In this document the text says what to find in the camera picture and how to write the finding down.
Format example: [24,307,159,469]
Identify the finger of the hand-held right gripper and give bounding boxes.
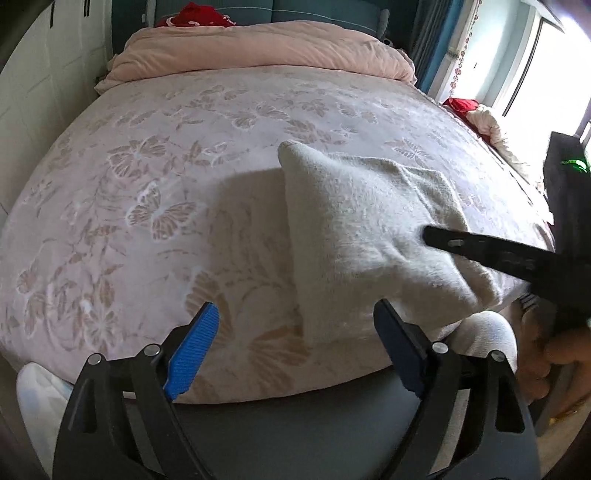
[423,224,557,283]

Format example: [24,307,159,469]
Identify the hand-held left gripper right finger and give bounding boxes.
[372,299,542,480]

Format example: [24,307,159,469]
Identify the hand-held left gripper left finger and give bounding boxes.
[52,301,221,480]

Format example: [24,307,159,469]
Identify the cream sweater with black hearts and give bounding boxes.
[277,140,532,347]

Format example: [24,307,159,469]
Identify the person's right hand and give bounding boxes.
[516,316,591,401]

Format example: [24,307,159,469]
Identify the cream cloth by window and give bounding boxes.
[466,104,550,195]

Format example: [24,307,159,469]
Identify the pink butterfly print blanket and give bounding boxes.
[0,67,555,404]

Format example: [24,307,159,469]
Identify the red cloth by window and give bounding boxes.
[445,97,482,121]

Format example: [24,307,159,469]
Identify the bright window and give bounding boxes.
[485,0,591,139]

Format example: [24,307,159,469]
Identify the dark grey curtain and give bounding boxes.
[409,0,462,88]

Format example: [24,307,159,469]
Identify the teal padded headboard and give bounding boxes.
[143,0,393,38]

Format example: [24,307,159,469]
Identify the pink duvet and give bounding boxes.
[95,21,416,95]

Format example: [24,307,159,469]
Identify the white wardrobe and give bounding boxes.
[0,0,116,217]

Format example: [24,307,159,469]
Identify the red cloth by headboard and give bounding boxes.
[154,2,236,28]

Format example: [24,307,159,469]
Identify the bead string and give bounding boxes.
[445,9,481,100]

